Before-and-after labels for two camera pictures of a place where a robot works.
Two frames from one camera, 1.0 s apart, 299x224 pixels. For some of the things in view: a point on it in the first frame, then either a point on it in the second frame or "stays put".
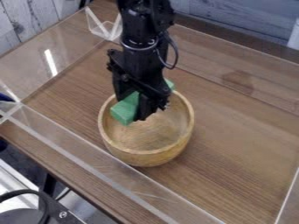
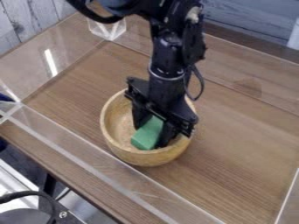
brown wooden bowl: (151, 142) stays put
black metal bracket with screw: (60, 213) stays put
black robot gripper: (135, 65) → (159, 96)
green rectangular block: (125, 110) → (144, 137)
